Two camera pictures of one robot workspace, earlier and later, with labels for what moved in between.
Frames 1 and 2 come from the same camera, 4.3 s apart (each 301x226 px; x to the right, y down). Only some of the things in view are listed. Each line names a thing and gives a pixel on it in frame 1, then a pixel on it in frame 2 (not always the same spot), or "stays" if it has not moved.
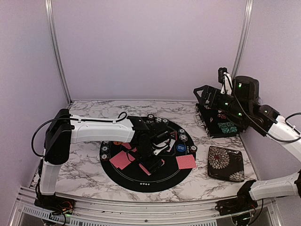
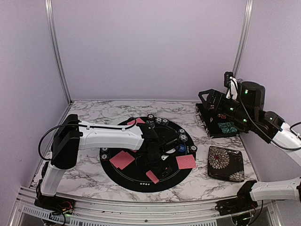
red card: x=186 y=162 stays
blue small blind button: x=181 y=148 stays
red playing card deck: x=146 y=170 → x=152 y=177
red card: x=121 y=159 stays
